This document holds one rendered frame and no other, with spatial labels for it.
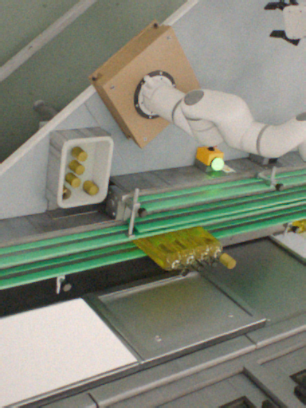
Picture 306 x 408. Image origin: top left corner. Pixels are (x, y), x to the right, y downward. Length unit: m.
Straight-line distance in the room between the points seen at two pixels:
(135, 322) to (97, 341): 0.16
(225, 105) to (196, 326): 0.69
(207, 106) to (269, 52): 0.76
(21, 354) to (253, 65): 1.28
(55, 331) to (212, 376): 0.46
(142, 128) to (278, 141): 0.55
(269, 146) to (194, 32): 0.63
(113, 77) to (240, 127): 0.44
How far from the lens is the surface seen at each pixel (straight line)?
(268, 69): 2.40
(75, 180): 1.96
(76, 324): 1.86
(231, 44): 2.23
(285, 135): 1.58
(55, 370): 1.71
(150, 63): 1.92
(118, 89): 1.89
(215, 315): 2.01
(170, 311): 1.98
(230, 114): 1.62
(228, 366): 1.87
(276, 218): 2.49
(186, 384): 1.77
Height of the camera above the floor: 2.33
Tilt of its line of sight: 44 degrees down
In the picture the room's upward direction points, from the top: 128 degrees clockwise
